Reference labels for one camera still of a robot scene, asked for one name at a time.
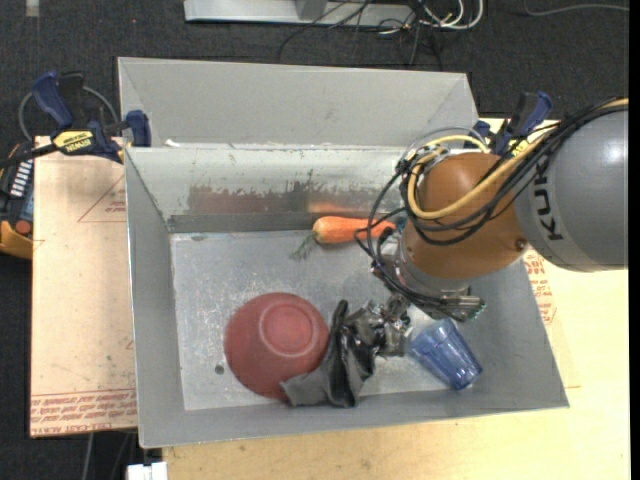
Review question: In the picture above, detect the brown cardboard board, red print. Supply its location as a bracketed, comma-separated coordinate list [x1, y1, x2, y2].
[29, 135, 581, 439]

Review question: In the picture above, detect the dark grey cloth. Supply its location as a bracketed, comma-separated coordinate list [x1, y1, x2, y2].
[279, 298, 396, 409]

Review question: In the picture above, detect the blue plastic cup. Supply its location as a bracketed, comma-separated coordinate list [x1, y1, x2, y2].
[408, 317, 484, 392]

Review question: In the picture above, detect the orange carrot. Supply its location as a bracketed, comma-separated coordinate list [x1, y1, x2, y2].
[289, 215, 398, 260]

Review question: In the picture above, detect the red bowl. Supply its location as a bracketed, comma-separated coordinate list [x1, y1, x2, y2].
[223, 291, 331, 402]

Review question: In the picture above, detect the grey metal bin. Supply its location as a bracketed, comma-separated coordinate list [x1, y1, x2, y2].
[117, 56, 570, 450]

